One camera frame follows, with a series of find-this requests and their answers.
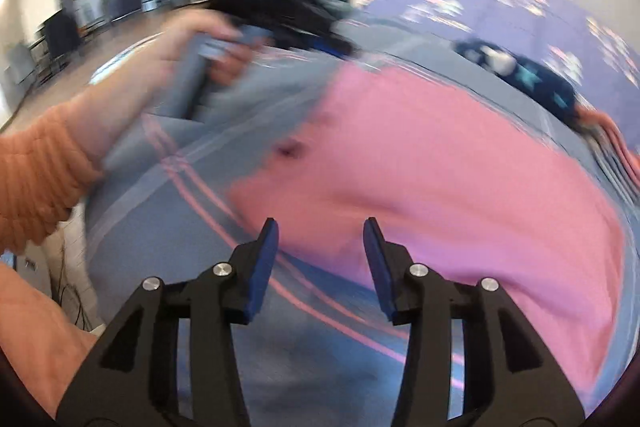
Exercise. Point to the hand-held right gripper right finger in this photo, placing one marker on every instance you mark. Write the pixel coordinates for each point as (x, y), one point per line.
(382, 272)

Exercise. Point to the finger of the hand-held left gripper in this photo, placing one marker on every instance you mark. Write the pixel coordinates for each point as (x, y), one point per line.
(336, 45)

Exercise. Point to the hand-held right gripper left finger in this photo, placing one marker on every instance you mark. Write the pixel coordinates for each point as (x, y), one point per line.
(260, 272)

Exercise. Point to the pink shirt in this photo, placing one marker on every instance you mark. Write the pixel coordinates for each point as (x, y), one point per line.
(425, 157)

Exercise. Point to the person's left forearm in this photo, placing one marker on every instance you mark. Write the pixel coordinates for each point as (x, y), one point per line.
(40, 177)

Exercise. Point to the person's left hand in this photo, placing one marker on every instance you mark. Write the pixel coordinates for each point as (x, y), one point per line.
(145, 67)

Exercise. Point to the grey striped bedsheet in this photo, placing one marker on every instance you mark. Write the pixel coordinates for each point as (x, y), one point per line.
(150, 217)

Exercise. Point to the purple tree-print bedsheet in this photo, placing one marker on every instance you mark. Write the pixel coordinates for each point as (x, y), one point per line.
(525, 22)

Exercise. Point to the navy star plush sock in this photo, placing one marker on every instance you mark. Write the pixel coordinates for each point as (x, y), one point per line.
(545, 87)

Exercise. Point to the black chair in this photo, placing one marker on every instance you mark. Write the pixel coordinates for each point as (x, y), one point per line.
(62, 32)

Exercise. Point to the striped colourful cloth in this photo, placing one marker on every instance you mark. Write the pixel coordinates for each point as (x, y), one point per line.
(610, 142)

